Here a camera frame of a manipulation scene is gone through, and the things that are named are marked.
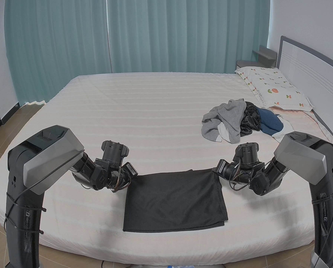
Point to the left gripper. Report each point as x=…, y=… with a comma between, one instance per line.
x=127, y=176

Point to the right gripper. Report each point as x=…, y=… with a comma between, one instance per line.
x=225, y=170

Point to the black T-shirt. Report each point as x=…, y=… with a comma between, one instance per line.
x=174, y=200

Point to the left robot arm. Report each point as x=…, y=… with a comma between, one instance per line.
x=43, y=160

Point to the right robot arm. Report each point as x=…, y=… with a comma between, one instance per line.
x=303, y=155

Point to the pile of clothes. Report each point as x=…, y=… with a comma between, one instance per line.
x=228, y=119

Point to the bed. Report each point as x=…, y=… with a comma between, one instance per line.
x=155, y=116

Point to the white printed pillow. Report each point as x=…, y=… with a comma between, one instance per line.
x=275, y=88

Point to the grey bedside table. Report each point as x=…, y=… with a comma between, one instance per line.
x=262, y=55

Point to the blue-green curtain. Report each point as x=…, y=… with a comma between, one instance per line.
x=57, y=38
x=188, y=24

